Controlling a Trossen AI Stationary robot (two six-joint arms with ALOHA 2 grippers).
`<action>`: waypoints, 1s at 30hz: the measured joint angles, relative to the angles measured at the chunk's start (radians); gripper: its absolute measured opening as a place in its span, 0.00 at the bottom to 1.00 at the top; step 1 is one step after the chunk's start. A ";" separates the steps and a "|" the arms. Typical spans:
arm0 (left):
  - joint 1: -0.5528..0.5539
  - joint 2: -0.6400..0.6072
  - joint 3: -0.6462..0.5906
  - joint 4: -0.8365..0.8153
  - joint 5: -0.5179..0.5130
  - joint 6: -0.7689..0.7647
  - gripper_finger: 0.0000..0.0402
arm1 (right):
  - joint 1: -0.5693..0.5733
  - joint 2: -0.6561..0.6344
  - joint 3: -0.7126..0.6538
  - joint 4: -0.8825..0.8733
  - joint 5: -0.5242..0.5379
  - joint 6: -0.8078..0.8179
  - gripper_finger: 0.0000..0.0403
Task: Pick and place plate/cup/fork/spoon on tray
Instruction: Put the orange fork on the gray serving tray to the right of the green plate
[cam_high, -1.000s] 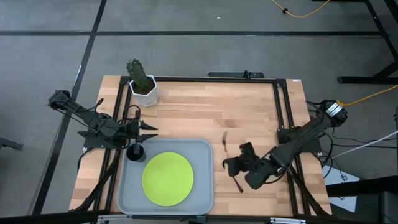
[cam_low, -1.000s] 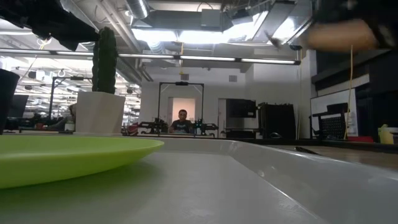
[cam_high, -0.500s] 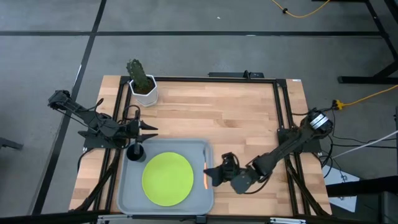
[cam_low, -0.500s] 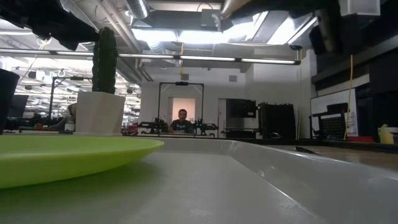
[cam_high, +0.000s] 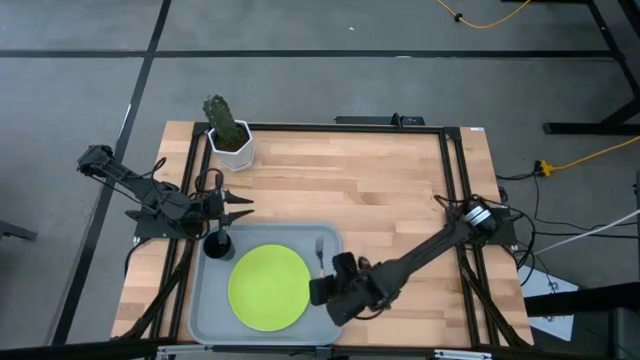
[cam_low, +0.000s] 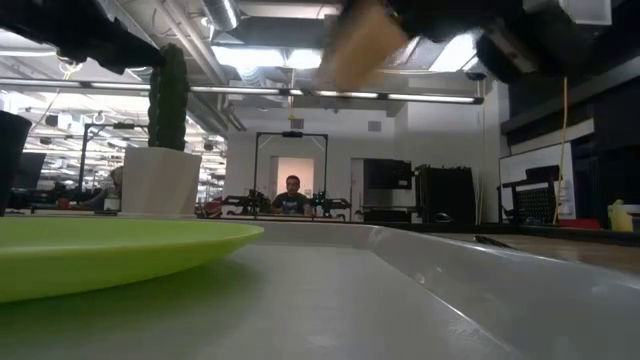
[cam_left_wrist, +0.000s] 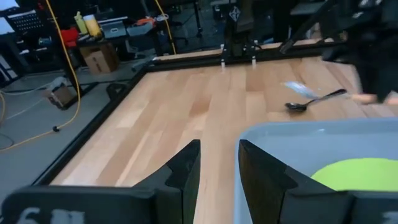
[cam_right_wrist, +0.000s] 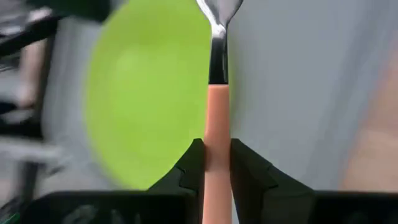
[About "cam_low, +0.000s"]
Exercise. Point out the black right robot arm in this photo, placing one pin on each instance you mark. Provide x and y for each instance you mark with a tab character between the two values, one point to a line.
530	45

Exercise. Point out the long ceiling light bar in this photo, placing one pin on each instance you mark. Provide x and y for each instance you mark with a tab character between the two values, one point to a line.
430	98

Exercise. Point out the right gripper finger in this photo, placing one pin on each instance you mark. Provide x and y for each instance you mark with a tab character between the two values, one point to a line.
407	12

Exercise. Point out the black background robot arm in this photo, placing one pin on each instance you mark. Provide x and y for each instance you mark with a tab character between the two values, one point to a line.
332	204
247	202

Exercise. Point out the red box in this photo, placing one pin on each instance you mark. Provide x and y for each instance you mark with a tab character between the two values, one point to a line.
580	223

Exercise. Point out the person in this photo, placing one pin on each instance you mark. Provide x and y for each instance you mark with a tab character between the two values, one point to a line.
292	197
112	185

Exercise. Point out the black cabinet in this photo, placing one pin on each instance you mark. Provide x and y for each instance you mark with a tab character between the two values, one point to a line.
445	195

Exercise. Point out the black perforated cart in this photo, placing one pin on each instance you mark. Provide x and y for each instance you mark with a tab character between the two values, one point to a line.
537	202

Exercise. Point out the black rig frame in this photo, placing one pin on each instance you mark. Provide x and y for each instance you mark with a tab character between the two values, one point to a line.
326	160

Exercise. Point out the green cactus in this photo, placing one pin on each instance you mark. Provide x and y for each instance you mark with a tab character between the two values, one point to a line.
170	110

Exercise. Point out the gray plastic tray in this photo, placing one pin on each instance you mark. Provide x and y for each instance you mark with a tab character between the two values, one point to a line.
350	310

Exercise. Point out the white hexagonal plant pot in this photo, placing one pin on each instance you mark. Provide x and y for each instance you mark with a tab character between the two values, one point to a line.
160	182

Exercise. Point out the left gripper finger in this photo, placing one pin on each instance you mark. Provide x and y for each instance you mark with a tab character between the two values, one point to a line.
115	55

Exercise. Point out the black stand frame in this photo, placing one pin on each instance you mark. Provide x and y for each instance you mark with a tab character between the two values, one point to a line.
84	155

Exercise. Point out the lime green plate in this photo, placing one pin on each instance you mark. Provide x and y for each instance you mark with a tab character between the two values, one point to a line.
100	255

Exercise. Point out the whiteboard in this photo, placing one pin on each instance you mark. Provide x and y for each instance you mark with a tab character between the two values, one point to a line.
515	165

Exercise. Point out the black cup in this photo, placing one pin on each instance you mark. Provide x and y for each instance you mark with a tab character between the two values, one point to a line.
12	160

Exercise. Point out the black computer mouse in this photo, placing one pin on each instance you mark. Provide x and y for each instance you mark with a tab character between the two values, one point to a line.
442	218

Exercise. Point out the grey wall vent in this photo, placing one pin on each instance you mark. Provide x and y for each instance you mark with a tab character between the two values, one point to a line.
297	124
374	126

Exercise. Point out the red object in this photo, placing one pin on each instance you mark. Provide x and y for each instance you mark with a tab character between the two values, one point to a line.
214	207

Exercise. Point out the black computer monitor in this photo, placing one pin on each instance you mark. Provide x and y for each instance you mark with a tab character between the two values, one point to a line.
32	170

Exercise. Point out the black wall screen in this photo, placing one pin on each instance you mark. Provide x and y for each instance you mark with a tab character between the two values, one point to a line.
387	175

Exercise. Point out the yellow bottle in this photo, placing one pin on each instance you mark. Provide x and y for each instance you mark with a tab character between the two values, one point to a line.
620	217

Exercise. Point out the small white cup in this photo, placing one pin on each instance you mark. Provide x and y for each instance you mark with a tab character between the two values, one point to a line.
112	202

